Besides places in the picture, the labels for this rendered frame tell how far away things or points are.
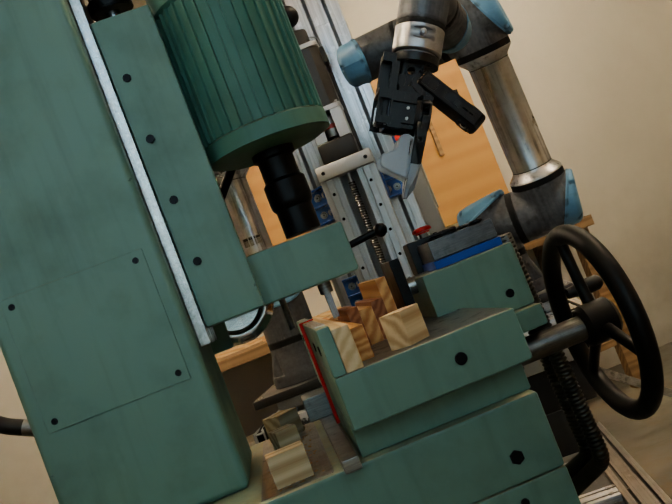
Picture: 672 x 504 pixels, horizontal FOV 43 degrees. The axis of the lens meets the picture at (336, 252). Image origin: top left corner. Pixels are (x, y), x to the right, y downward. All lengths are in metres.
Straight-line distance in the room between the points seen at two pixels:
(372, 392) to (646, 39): 4.54
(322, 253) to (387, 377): 0.27
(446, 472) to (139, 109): 0.59
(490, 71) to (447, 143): 2.95
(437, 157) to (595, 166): 0.91
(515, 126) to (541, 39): 3.28
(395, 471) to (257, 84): 0.51
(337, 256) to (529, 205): 0.77
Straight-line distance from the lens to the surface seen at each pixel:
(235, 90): 1.12
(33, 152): 1.11
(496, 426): 0.99
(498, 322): 0.94
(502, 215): 1.84
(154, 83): 1.14
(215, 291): 1.10
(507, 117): 1.80
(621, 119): 5.13
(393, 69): 1.29
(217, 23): 1.14
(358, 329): 0.97
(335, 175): 1.95
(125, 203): 1.07
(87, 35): 1.17
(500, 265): 1.18
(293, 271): 1.13
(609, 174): 5.04
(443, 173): 4.69
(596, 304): 1.23
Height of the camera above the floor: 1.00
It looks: 2 degrees up
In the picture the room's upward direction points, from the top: 21 degrees counter-clockwise
